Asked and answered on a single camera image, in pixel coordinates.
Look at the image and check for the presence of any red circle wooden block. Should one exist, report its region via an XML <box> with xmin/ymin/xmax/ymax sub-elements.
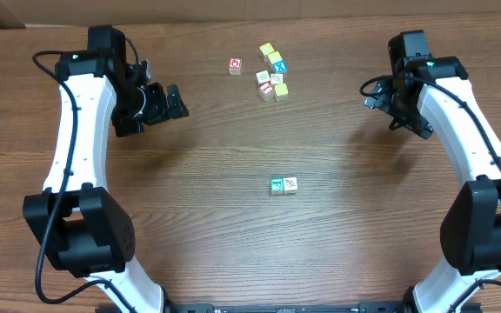
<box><xmin>228</xmin><ymin>57</ymin><xmax>242</xmax><ymax>76</ymax></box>

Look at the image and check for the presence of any blue X wooden block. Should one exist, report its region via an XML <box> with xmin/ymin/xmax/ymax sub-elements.
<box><xmin>271</xmin><ymin>61</ymin><xmax>288</xmax><ymax>75</ymax></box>

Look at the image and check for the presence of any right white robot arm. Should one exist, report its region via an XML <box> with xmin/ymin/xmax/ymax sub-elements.
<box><xmin>364</xmin><ymin>30</ymin><xmax>501</xmax><ymax>312</ymax></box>

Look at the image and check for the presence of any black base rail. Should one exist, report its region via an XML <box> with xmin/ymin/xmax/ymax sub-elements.
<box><xmin>164</xmin><ymin>302</ymin><xmax>404</xmax><ymax>313</ymax></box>

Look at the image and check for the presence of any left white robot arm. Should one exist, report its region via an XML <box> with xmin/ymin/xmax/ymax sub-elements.
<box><xmin>23</xmin><ymin>25</ymin><xmax>189</xmax><ymax>312</ymax></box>

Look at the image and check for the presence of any yellow wooden block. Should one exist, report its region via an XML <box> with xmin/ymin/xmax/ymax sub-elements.
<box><xmin>259</xmin><ymin>43</ymin><xmax>275</xmax><ymax>62</ymax></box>
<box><xmin>275</xmin><ymin>83</ymin><xmax>289</xmax><ymax>102</ymax></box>
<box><xmin>267</xmin><ymin>50</ymin><xmax>283</xmax><ymax>70</ymax></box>

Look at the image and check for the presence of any white swirl wooden block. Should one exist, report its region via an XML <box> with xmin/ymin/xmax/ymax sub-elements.
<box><xmin>256</xmin><ymin>70</ymin><xmax>271</xmax><ymax>85</ymax></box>

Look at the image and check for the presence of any yellow lower wooden block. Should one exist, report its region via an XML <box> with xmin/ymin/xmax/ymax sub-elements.
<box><xmin>275</xmin><ymin>83</ymin><xmax>289</xmax><ymax>102</ymax></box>

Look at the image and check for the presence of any white drawing wooden block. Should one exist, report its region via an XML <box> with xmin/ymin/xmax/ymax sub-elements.
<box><xmin>270</xmin><ymin>73</ymin><xmax>284</xmax><ymax>86</ymax></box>

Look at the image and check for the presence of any green picture wooden block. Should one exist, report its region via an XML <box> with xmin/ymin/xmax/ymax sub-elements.
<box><xmin>270</xmin><ymin>177</ymin><xmax>284</xmax><ymax>195</ymax></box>

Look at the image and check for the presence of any yellow top wooden block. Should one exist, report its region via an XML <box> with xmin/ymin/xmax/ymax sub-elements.
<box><xmin>259</xmin><ymin>43</ymin><xmax>275</xmax><ymax>62</ymax></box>

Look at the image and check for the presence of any cardboard box wall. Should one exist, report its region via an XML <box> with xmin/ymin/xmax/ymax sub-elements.
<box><xmin>0</xmin><ymin>0</ymin><xmax>501</xmax><ymax>29</ymax></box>

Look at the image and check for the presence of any white leaf wooden block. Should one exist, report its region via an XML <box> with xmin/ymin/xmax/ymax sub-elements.
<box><xmin>284</xmin><ymin>177</ymin><xmax>298</xmax><ymax>194</ymax></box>

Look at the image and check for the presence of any red letter wooden block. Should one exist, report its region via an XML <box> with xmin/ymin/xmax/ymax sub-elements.
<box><xmin>258</xmin><ymin>82</ymin><xmax>275</xmax><ymax>101</ymax></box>

